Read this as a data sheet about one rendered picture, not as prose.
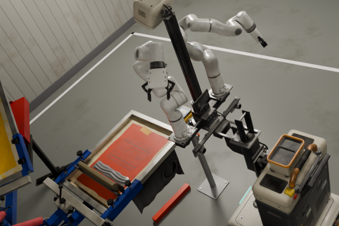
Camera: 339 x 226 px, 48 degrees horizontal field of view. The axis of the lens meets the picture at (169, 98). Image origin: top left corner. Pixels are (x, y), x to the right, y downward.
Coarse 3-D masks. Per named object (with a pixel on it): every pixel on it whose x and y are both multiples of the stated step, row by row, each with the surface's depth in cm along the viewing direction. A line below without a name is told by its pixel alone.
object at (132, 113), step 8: (136, 112) 306; (128, 120) 306; (144, 120) 298; (152, 120) 293; (112, 128) 301; (120, 128) 302; (160, 128) 287; (168, 128) 280; (104, 136) 296; (112, 136) 298; (96, 144) 292; (104, 144) 294; (168, 144) 268; (96, 152) 290; (168, 152) 265; (88, 160) 287; (160, 160) 261; (152, 168) 257; (72, 176) 280; (144, 176) 253; (64, 184) 271; (72, 184) 269; (80, 192) 261; (88, 200) 253; (96, 208) 246; (104, 208) 244
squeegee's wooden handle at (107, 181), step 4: (80, 164) 271; (84, 164) 270; (84, 168) 268; (88, 168) 265; (92, 168) 264; (88, 172) 267; (92, 172) 261; (96, 172) 260; (92, 176) 267; (96, 176) 258; (100, 176) 256; (100, 180) 258; (104, 180) 252; (108, 180) 251; (104, 184) 258; (108, 184) 249; (112, 184) 247; (112, 188) 249; (116, 188) 250
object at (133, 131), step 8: (128, 128) 300; (136, 128) 297; (120, 136) 296; (136, 136) 290; (144, 136) 287; (112, 144) 292; (104, 152) 288; (96, 160) 284; (104, 160) 282; (112, 168) 273; (80, 176) 277; (104, 176) 270; (88, 184) 269; (96, 184) 266
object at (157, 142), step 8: (152, 136) 285; (160, 136) 282; (152, 144) 278; (160, 144) 276; (152, 152) 272; (144, 160) 269; (120, 168) 270; (136, 168) 266; (128, 176) 263; (96, 192) 261; (104, 192) 259; (120, 192) 254
